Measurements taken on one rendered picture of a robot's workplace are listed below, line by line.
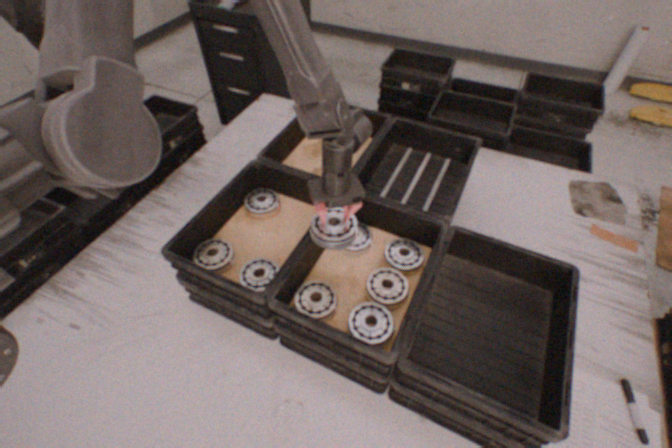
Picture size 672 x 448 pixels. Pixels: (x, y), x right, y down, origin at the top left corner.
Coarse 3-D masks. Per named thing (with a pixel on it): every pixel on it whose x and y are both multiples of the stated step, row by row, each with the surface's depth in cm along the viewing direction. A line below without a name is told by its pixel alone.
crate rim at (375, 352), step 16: (400, 208) 97; (432, 256) 87; (288, 272) 84; (272, 288) 81; (272, 304) 78; (416, 304) 78; (304, 320) 76; (320, 320) 76; (336, 336) 74; (352, 336) 74; (400, 336) 74; (368, 352) 72; (384, 352) 71
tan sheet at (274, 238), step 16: (240, 208) 111; (288, 208) 111; (304, 208) 111; (240, 224) 106; (256, 224) 106; (272, 224) 106; (288, 224) 106; (304, 224) 106; (240, 240) 103; (256, 240) 103; (272, 240) 103; (288, 240) 103; (240, 256) 99; (256, 256) 99; (272, 256) 99
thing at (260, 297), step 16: (256, 160) 110; (240, 176) 105; (304, 176) 105; (224, 192) 101; (208, 208) 97; (192, 224) 93; (176, 240) 90; (304, 240) 90; (176, 256) 87; (288, 256) 87; (192, 272) 86; (208, 272) 84; (240, 288) 81
